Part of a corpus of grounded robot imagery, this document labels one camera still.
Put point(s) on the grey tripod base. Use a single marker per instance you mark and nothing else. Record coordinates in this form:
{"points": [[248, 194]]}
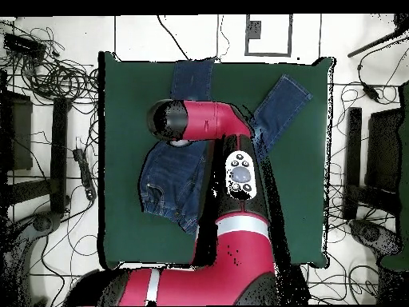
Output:
{"points": [[41, 223], [372, 233]]}

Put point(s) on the black electronics box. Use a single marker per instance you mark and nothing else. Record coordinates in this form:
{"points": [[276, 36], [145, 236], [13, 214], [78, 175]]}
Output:
{"points": [[24, 45]]}

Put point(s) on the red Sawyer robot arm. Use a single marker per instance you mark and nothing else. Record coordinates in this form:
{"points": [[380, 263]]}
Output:
{"points": [[207, 118]]}

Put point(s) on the black power strip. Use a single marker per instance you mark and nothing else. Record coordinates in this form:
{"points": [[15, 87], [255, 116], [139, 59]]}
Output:
{"points": [[85, 176]]}

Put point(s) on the grey rectangular frame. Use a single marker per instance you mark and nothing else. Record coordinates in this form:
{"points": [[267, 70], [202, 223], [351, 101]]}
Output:
{"points": [[268, 54]]}

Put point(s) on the dark flat panel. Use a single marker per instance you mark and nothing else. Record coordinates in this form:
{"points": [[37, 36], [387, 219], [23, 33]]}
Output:
{"points": [[383, 150], [20, 134]]}

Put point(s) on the blue denim jeans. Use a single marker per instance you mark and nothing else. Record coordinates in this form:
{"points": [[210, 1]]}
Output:
{"points": [[169, 179]]}

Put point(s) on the thin black rod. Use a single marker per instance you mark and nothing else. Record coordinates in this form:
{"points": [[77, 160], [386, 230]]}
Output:
{"points": [[374, 43]]}

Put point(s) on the black power adapter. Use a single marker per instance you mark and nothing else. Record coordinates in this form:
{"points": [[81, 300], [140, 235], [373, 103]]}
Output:
{"points": [[370, 91]]}

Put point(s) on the dark green table cloth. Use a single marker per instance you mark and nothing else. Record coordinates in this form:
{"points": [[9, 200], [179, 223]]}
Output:
{"points": [[303, 192]]}

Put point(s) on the black stand bar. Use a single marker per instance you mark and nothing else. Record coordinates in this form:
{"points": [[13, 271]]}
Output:
{"points": [[59, 153], [353, 160]]}

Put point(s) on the small grey square plate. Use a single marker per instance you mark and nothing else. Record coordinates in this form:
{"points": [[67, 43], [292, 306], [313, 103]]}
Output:
{"points": [[255, 30]]}

